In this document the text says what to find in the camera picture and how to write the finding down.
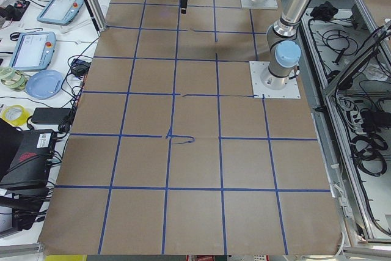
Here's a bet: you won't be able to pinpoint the upper blue teach pendant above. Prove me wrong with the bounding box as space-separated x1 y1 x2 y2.
37 0 84 26

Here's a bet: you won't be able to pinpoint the blue teach pendant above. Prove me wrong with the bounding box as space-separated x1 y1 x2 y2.
37 0 84 26
10 32 57 72

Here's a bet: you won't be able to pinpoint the lower blue teach pendant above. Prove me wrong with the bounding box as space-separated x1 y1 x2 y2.
10 32 57 72

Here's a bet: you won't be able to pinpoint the blue plate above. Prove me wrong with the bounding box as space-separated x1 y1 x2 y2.
25 70 64 100

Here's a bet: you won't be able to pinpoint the green tape rolls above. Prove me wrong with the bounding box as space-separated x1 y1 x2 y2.
1 67 28 92

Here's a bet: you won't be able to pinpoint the yellow tape roll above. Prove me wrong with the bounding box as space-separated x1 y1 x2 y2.
1 105 30 127

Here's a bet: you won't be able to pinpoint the black computer box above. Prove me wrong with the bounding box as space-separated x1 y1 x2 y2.
1 129 57 190

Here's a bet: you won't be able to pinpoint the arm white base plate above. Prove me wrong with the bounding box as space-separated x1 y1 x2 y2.
249 61 301 99
241 0 278 10

